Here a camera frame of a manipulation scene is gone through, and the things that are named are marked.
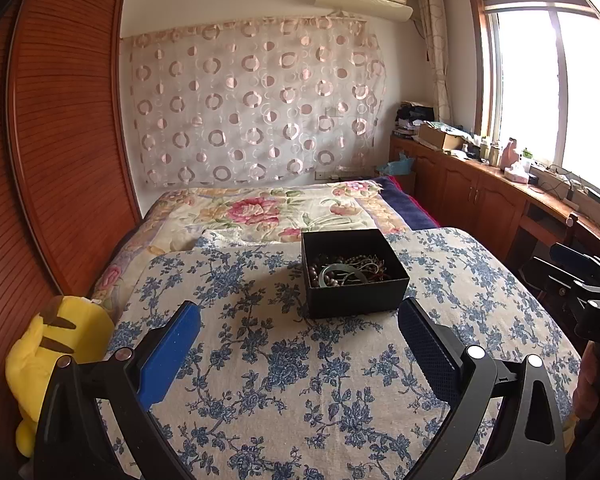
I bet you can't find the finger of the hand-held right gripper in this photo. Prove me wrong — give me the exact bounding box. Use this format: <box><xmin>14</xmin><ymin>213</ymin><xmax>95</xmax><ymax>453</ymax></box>
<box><xmin>550</xmin><ymin>242</ymin><xmax>600</xmax><ymax>283</ymax></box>
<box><xmin>531</xmin><ymin>256</ymin><xmax>588</xmax><ymax>307</ymax></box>

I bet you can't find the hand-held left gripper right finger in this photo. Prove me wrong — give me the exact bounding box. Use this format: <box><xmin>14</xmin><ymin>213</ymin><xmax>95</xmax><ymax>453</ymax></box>
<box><xmin>397</xmin><ymin>297</ymin><xmax>568</xmax><ymax>480</ymax></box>

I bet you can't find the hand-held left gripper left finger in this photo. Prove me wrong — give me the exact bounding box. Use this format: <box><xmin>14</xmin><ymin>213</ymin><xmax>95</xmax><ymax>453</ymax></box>
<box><xmin>32</xmin><ymin>300</ymin><xmax>203</xmax><ymax>480</ymax></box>

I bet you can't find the black jewelry box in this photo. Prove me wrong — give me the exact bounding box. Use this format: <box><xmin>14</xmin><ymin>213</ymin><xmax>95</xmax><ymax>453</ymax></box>
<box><xmin>300</xmin><ymin>228</ymin><xmax>411</xmax><ymax>320</ymax></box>

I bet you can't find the red cord gold bead bracelet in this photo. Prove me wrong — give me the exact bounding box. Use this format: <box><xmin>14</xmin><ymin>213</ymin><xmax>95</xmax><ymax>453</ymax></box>
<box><xmin>367</xmin><ymin>257</ymin><xmax>393</xmax><ymax>283</ymax></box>

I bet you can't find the pale green jade bangle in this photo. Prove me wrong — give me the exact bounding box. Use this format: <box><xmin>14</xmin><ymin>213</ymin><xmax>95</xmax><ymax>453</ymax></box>
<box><xmin>320</xmin><ymin>262</ymin><xmax>370</xmax><ymax>289</ymax></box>

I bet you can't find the brown wooden bead bracelet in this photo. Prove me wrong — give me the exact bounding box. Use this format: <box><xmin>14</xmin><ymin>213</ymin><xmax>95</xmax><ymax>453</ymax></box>
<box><xmin>309</xmin><ymin>255</ymin><xmax>353</xmax><ymax>292</ymax></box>

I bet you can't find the person's right hand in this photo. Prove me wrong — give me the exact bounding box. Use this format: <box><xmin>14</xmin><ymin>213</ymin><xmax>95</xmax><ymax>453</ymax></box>
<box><xmin>572</xmin><ymin>344</ymin><xmax>600</xmax><ymax>423</ymax></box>

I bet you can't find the wooden cabinet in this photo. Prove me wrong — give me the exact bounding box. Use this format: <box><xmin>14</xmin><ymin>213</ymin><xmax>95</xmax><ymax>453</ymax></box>
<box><xmin>387</xmin><ymin>132</ymin><xmax>600</xmax><ymax>273</ymax></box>

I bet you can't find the blue floral cloth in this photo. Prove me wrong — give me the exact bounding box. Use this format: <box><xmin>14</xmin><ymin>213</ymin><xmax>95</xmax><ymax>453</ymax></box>
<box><xmin>92</xmin><ymin>227</ymin><xmax>583</xmax><ymax>480</ymax></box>

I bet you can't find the yellow plush toy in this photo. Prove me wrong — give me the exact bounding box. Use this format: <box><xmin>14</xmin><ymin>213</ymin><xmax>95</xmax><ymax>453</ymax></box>
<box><xmin>5</xmin><ymin>295</ymin><xmax>116</xmax><ymax>458</ymax></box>

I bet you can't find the pink bottle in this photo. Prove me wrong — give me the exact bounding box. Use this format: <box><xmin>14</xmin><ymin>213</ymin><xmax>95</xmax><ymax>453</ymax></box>
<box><xmin>500</xmin><ymin>137</ymin><xmax>522</xmax><ymax>169</ymax></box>

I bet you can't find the dark blue blanket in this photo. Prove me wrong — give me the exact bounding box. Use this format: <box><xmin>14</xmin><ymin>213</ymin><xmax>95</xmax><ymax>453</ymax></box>
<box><xmin>375</xmin><ymin>175</ymin><xmax>442</xmax><ymax>234</ymax></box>

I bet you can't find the pink floral bedspread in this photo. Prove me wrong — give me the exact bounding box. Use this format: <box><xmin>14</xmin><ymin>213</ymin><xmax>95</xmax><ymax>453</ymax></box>
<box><xmin>92</xmin><ymin>177</ymin><xmax>406</xmax><ymax>306</ymax></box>

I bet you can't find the cardboard box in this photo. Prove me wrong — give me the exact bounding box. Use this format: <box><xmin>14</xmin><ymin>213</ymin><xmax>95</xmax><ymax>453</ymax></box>
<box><xmin>417</xmin><ymin>122</ymin><xmax>464</xmax><ymax>152</ymax></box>

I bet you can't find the window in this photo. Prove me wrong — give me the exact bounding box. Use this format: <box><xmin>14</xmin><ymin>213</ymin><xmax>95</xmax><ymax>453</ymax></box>
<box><xmin>467</xmin><ymin>0</ymin><xmax>600</xmax><ymax>193</ymax></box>

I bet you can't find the teal plastic bag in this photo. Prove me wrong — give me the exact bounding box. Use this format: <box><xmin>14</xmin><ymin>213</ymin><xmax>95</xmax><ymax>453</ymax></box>
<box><xmin>387</xmin><ymin>152</ymin><xmax>417</xmax><ymax>177</ymax></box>

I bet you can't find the pile of dark clothes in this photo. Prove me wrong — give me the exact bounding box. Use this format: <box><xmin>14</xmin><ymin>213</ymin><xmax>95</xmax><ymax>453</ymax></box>
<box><xmin>395</xmin><ymin>102</ymin><xmax>437</xmax><ymax>137</ymax></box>

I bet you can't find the beige window curtain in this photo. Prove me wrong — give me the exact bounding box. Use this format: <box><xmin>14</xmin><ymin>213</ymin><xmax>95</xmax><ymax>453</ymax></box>
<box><xmin>414</xmin><ymin>0</ymin><xmax>454</xmax><ymax>127</ymax></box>

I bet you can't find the circle patterned sheer curtain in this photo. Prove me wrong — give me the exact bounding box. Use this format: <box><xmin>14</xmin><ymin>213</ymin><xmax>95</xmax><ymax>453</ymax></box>
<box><xmin>120</xmin><ymin>15</ymin><xmax>387</xmax><ymax>187</ymax></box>

